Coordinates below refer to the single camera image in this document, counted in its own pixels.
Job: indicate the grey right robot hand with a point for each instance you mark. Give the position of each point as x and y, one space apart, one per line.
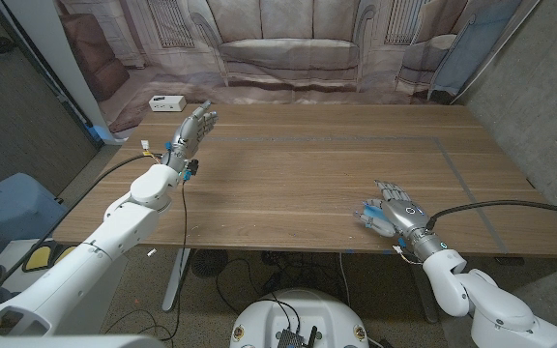
399 217

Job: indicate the small white floor object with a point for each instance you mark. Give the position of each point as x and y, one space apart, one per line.
152 252

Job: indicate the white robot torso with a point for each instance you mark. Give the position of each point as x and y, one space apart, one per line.
302 314

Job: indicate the blue-grey padded seat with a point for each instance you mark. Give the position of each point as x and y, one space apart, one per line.
12 208

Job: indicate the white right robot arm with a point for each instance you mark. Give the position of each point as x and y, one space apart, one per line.
496 309

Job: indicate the blue tape piece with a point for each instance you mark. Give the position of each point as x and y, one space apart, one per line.
97 132

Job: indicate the printed sofa room backdrop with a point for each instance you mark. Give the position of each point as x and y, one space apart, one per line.
288 53

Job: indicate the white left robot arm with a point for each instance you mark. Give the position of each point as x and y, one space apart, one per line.
119 224

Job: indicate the round black floor fan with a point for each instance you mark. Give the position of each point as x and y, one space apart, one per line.
208 263

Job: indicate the black torso electronics module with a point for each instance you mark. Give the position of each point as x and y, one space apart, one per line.
290 338

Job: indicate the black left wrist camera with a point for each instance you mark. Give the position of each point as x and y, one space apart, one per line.
192 166

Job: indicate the white door frame post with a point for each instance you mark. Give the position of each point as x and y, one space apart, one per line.
56 63

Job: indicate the yellow and black floor object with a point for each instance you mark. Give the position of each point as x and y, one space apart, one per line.
37 258

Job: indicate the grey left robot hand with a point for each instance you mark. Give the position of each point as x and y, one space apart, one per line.
190 131

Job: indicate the white box device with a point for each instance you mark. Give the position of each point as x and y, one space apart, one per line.
167 103

